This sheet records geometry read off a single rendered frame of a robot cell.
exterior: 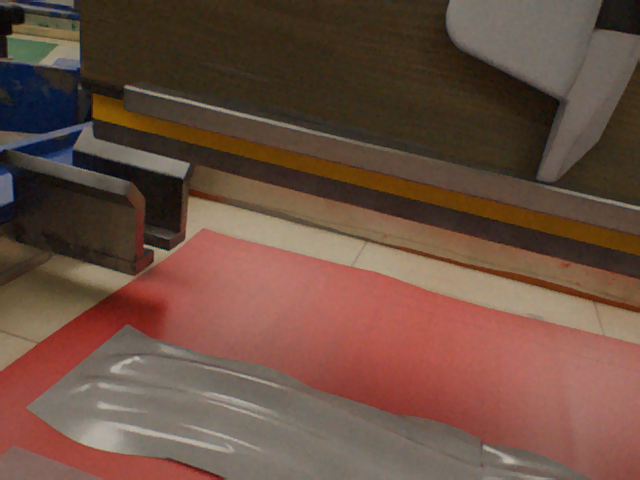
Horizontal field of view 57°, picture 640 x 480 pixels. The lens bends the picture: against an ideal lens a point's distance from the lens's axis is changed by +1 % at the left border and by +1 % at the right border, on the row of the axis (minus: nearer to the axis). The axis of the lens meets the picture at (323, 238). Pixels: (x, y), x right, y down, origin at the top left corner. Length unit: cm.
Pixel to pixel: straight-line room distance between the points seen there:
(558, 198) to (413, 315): 16
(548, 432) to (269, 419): 13
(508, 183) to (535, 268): 23
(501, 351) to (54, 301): 24
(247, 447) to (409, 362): 11
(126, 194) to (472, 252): 25
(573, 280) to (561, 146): 25
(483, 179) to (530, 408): 14
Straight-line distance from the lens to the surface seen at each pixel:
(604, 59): 20
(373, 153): 22
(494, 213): 25
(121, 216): 31
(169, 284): 36
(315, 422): 26
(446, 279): 42
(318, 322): 33
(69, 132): 44
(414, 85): 23
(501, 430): 30
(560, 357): 37
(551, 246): 25
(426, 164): 22
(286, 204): 46
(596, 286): 45
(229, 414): 26
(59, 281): 36
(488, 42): 21
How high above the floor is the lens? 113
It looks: 24 degrees down
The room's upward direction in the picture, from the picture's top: 10 degrees clockwise
